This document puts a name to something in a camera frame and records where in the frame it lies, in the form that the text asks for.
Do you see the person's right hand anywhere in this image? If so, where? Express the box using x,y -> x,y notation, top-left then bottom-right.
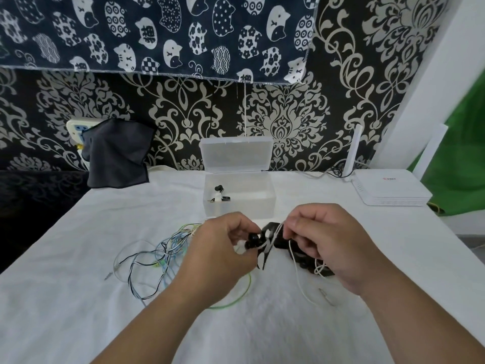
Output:
282,202 -> 384,297

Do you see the person's left hand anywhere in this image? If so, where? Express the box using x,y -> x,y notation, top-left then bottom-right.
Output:
177,211 -> 263,311

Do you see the white earphone cable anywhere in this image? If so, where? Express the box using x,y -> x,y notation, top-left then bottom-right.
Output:
264,220 -> 337,307

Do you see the person's right forearm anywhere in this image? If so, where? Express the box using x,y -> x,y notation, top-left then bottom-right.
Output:
355,267 -> 485,364

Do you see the person's left forearm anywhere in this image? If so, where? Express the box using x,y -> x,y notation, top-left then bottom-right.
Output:
90,281 -> 214,364

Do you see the clear plastic storage box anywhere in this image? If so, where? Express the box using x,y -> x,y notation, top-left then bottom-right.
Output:
199,136 -> 276,219

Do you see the white router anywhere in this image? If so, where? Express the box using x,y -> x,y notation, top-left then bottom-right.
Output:
343,124 -> 433,207

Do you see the white table cloth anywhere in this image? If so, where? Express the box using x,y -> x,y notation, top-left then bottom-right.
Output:
0,167 -> 485,364

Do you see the white board strip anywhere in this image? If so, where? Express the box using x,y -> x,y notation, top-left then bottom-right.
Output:
412,124 -> 449,181

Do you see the dark grey cloth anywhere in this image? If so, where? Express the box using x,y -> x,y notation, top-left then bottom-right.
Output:
81,118 -> 158,189

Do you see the green cloth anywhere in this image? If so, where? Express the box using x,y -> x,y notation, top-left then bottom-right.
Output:
407,70 -> 485,217

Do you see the cat print dark curtain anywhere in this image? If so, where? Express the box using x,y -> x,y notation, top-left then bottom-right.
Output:
0,0 -> 321,86

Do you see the green earphone cable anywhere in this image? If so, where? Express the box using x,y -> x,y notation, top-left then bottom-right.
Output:
152,223 -> 253,310

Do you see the blue earphone cable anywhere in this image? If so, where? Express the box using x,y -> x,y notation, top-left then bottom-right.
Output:
128,228 -> 195,301

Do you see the black router cable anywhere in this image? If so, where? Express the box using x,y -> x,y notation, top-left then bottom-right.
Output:
325,161 -> 370,179

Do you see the black thin earphone cable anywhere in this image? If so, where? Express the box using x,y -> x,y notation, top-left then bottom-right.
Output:
128,239 -> 179,297

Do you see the clear earphone cable with jack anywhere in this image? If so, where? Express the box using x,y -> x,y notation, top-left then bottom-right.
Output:
104,239 -> 161,282

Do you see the white wall socket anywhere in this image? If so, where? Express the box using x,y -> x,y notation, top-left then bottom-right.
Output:
66,118 -> 104,164

